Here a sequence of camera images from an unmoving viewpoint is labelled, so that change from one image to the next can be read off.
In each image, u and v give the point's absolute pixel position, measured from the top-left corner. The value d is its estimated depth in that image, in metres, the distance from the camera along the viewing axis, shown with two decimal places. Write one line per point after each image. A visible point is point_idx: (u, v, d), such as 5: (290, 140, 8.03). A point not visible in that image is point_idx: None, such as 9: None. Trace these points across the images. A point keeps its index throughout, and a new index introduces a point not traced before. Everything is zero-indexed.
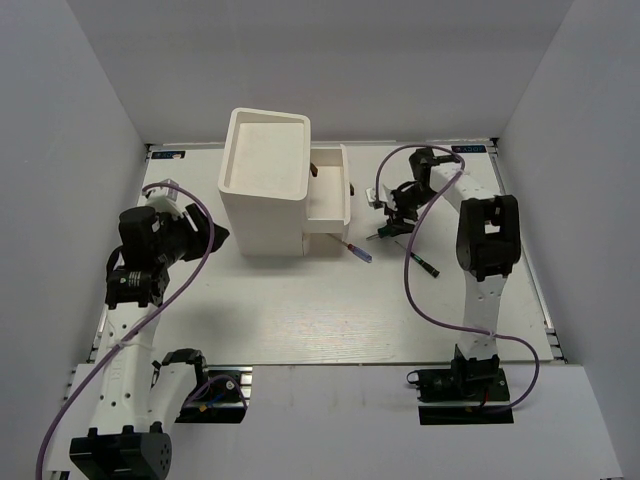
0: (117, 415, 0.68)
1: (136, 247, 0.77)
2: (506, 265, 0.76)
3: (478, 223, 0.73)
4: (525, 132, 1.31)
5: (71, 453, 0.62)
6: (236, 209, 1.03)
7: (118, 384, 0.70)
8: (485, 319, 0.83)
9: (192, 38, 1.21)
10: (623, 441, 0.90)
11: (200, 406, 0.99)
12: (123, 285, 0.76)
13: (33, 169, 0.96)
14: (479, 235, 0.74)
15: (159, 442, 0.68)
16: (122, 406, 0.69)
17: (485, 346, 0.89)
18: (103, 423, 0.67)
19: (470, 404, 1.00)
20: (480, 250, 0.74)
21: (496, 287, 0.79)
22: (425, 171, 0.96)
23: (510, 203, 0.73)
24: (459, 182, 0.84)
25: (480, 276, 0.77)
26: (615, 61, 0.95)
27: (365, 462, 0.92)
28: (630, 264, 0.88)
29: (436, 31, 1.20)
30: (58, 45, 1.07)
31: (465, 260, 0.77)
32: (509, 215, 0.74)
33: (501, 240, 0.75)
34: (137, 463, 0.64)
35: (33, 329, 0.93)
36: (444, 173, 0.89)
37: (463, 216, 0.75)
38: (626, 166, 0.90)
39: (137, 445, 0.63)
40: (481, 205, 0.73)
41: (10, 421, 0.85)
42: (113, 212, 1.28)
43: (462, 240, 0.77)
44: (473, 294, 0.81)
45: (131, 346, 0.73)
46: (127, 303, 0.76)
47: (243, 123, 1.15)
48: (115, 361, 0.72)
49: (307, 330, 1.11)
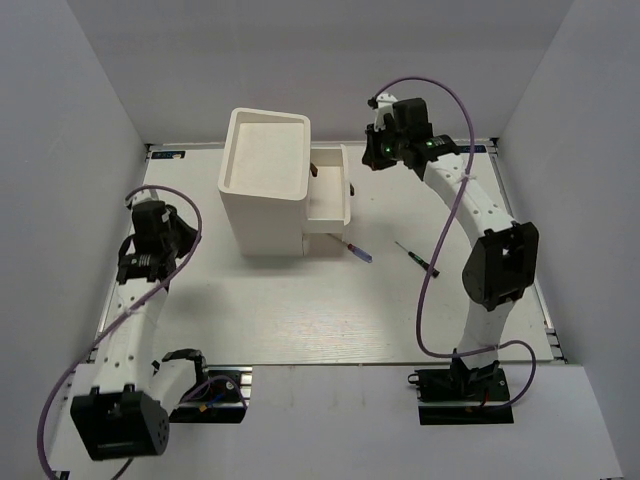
0: (120, 376, 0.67)
1: (146, 235, 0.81)
2: (517, 292, 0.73)
3: (495, 257, 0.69)
4: (525, 131, 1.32)
5: (72, 409, 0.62)
6: (236, 210, 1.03)
7: (122, 345, 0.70)
8: (490, 338, 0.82)
9: (192, 39, 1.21)
10: (623, 442, 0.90)
11: (200, 406, 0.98)
12: (134, 267, 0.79)
13: (34, 169, 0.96)
14: (495, 268, 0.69)
15: (158, 412, 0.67)
16: (125, 367, 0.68)
17: (487, 357, 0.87)
18: (105, 382, 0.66)
19: (471, 404, 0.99)
20: (492, 281, 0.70)
21: (503, 313, 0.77)
22: (414, 155, 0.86)
23: (530, 230, 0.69)
24: (467, 196, 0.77)
25: (491, 306, 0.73)
26: (615, 61, 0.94)
27: (366, 461, 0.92)
28: (631, 265, 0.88)
29: (436, 31, 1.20)
30: (58, 44, 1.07)
31: (477, 291, 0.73)
32: (529, 245, 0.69)
33: (514, 270, 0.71)
34: (134, 423, 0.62)
35: (34, 331, 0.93)
36: (446, 174, 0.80)
37: (478, 251, 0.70)
38: (627, 165, 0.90)
39: (137, 404, 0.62)
40: (497, 241, 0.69)
41: (10, 422, 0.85)
42: (113, 211, 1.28)
43: (474, 273, 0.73)
44: (480, 320, 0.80)
45: (138, 315, 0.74)
46: (138, 277, 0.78)
47: (244, 123, 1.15)
48: (121, 328, 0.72)
49: (307, 330, 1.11)
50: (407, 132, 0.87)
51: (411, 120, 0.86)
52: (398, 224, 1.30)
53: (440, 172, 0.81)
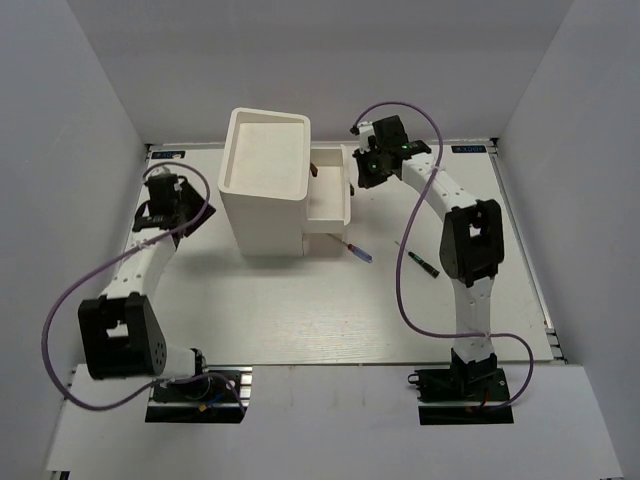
0: (127, 285, 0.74)
1: (160, 198, 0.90)
2: (491, 267, 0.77)
3: (464, 232, 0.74)
4: (525, 131, 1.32)
5: (81, 307, 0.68)
6: (236, 210, 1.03)
7: (133, 267, 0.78)
8: (477, 322, 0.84)
9: (192, 40, 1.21)
10: (623, 441, 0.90)
11: (199, 406, 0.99)
12: (149, 222, 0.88)
13: (34, 169, 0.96)
14: (465, 243, 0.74)
15: (156, 331, 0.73)
16: (132, 281, 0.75)
17: (481, 346, 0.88)
18: (113, 292, 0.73)
19: (470, 404, 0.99)
20: (465, 254, 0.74)
21: (485, 290, 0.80)
22: (393, 160, 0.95)
23: (492, 206, 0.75)
24: (437, 183, 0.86)
25: (469, 282, 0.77)
26: (615, 61, 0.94)
27: (365, 461, 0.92)
28: (630, 265, 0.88)
29: (436, 31, 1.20)
30: (58, 45, 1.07)
31: (453, 268, 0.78)
32: (494, 222, 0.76)
33: (486, 245, 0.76)
34: (137, 328, 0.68)
35: (34, 331, 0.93)
36: (418, 168, 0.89)
37: (448, 227, 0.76)
38: (627, 165, 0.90)
39: (140, 300, 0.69)
40: (464, 215, 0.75)
41: (10, 421, 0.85)
42: (113, 211, 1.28)
43: (448, 250, 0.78)
44: (464, 300, 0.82)
45: (148, 250, 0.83)
46: (151, 227, 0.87)
47: (244, 123, 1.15)
48: (133, 257, 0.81)
49: (307, 330, 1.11)
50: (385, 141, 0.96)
51: (386, 130, 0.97)
52: (398, 224, 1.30)
53: (414, 167, 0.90)
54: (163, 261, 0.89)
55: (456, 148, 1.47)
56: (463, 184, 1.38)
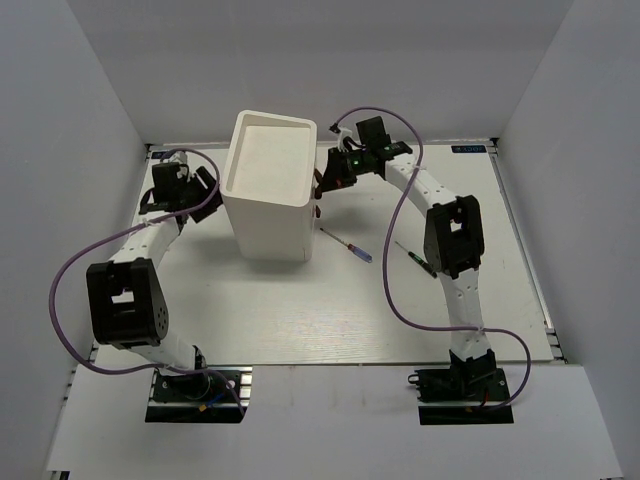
0: (132, 254, 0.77)
1: (164, 185, 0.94)
2: (474, 259, 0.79)
3: (444, 226, 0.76)
4: (525, 131, 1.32)
5: (89, 269, 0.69)
6: (241, 214, 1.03)
7: (139, 238, 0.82)
8: (472, 315, 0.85)
9: (192, 40, 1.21)
10: (623, 441, 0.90)
11: (199, 406, 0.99)
12: (154, 207, 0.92)
13: (34, 170, 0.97)
14: (446, 235, 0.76)
15: (159, 299, 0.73)
16: (138, 250, 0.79)
17: (476, 342, 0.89)
18: (120, 257, 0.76)
19: (470, 404, 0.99)
20: (445, 249, 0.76)
21: (471, 282, 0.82)
22: (379, 164, 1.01)
23: (471, 202, 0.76)
24: (418, 180, 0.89)
25: (453, 274, 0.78)
26: (615, 61, 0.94)
27: (365, 461, 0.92)
28: (630, 265, 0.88)
29: (436, 31, 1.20)
30: (58, 45, 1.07)
31: (436, 261, 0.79)
32: (472, 215, 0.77)
33: (467, 239, 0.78)
34: (142, 292, 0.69)
35: (34, 331, 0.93)
36: (401, 169, 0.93)
37: (429, 222, 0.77)
38: (626, 165, 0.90)
39: (146, 263, 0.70)
40: (444, 209, 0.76)
41: (10, 421, 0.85)
42: (112, 210, 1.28)
43: (430, 243, 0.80)
44: (453, 291, 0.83)
45: (153, 227, 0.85)
46: (157, 211, 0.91)
47: (249, 126, 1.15)
48: (140, 232, 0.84)
49: (307, 330, 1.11)
50: (370, 142, 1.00)
51: (370, 130, 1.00)
52: (399, 224, 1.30)
53: (397, 168, 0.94)
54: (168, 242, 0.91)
55: (456, 148, 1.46)
56: (463, 184, 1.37)
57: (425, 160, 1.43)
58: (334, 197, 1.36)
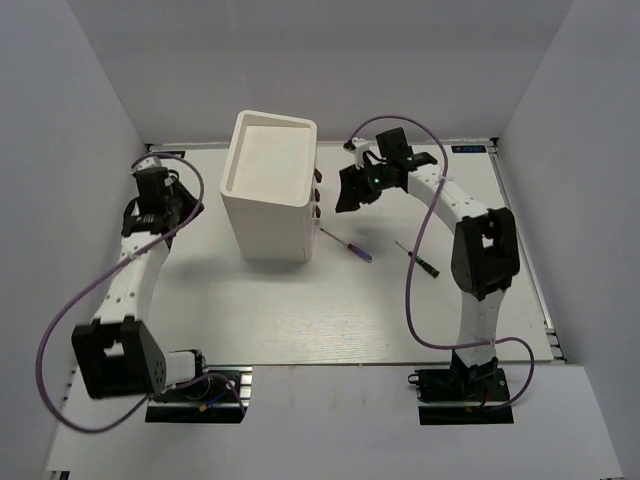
0: (120, 307, 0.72)
1: (150, 195, 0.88)
2: (505, 279, 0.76)
3: (476, 242, 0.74)
4: (525, 131, 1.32)
5: (74, 337, 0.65)
6: (241, 214, 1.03)
7: (125, 285, 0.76)
8: (486, 331, 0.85)
9: (192, 39, 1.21)
10: (623, 442, 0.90)
11: (199, 406, 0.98)
12: (139, 223, 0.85)
13: (34, 170, 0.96)
14: (478, 253, 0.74)
15: (153, 354, 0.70)
16: (125, 301, 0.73)
17: (485, 352, 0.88)
18: (107, 314, 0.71)
19: (470, 404, 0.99)
20: (478, 267, 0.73)
21: (495, 302, 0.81)
22: (400, 175, 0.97)
23: (505, 215, 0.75)
24: (444, 193, 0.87)
25: (481, 295, 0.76)
26: (615, 61, 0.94)
27: (364, 461, 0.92)
28: (631, 265, 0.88)
29: (435, 31, 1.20)
30: (58, 44, 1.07)
31: (466, 281, 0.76)
32: (506, 232, 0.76)
33: (499, 257, 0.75)
34: (134, 357, 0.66)
35: (34, 331, 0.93)
36: (424, 180, 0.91)
37: (460, 238, 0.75)
38: (626, 165, 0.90)
39: (136, 326, 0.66)
40: (476, 224, 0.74)
41: (10, 420, 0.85)
42: (112, 211, 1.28)
43: (460, 262, 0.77)
44: (473, 311, 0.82)
45: (141, 262, 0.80)
46: (142, 230, 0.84)
47: (249, 126, 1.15)
48: (124, 271, 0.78)
49: (307, 330, 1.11)
50: (390, 154, 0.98)
51: (392, 142, 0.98)
52: (399, 224, 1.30)
53: (420, 178, 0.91)
54: (156, 269, 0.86)
55: (456, 148, 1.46)
56: (463, 184, 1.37)
57: None
58: (334, 197, 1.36)
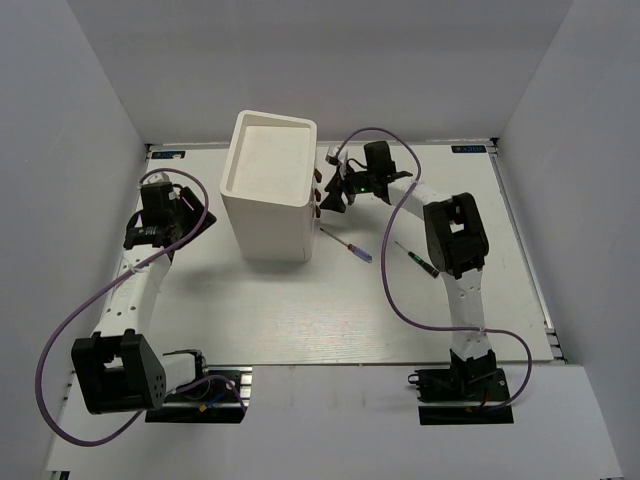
0: (122, 320, 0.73)
1: (154, 208, 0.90)
2: (478, 260, 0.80)
3: (442, 224, 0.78)
4: (524, 131, 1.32)
5: (73, 348, 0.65)
6: (241, 214, 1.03)
7: (125, 299, 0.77)
8: (469, 317, 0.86)
9: (192, 40, 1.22)
10: (623, 441, 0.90)
11: (200, 406, 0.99)
12: (141, 236, 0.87)
13: (33, 170, 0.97)
14: (446, 235, 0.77)
15: (154, 367, 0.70)
16: (126, 314, 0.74)
17: (479, 343, 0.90)
18: (108, 328, 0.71)
19: (470, 404, 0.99)
20: (451, 248, 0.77)
21: (473, 281, 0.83)
22: (383, 189, 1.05)
23: (467, 199, 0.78)
24: (416, 191, 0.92)
25: (456, 274, 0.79)
26: (615, 62, 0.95)
27: (365, 461, 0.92)
28: (630, 266, 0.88)
29: (435, 31, 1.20)
30: (59, 45, 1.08)
31: (440, 261, 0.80)
32: (469, 213, 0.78)
33: (468, 237, 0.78)
34: (134, 371, 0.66)
35: (35, 330, 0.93)
36: (399, 184, 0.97)
37: (427, 221, 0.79)
38: (625, 166, 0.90)
39: (137, 340, 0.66)
40: (440, 207, 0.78)
41: (10, 420, 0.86)
42: (112, 210, 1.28)
43: (434, 244, 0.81)
44: (455, 292, 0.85)
45: (142, 274, 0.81)
46: (145, 244, 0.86)
47: (249, 125, 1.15)
48: (126, 283, 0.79)
49: (307, 330, 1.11)
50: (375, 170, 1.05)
51: (378, 159, 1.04)
52: (398, 223, 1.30)
53: (396, 186, 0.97)
54: (157, 284, 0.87)
55: (456, 148, 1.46)
56: (463, 184, 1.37)
57: (425, 160, 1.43)
58: None
